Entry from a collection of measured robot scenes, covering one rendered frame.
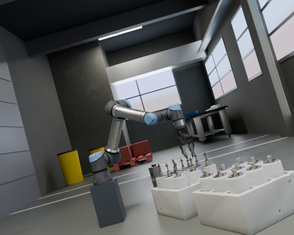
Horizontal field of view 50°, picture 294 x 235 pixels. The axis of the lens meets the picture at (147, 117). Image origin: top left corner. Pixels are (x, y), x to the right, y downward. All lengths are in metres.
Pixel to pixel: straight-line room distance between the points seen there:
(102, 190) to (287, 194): 1.27
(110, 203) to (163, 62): 7.10
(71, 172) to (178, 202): 5.19
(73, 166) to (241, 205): 5.75
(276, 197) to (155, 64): 7.77
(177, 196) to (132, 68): 7.40
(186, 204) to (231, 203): 0.48
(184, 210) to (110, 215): 0.64
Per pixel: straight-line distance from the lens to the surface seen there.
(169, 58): 9.17
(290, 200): 1.71
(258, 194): 1.57
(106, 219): 2.41
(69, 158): 6.99
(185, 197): 1.97
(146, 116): 2.00
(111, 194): 2.37
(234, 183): 1.54
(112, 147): 2.45
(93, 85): 9.08
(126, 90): 10.30
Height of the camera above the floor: 0.54
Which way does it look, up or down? 3 degrees up
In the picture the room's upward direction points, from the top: 16 degrees counter-clockwise
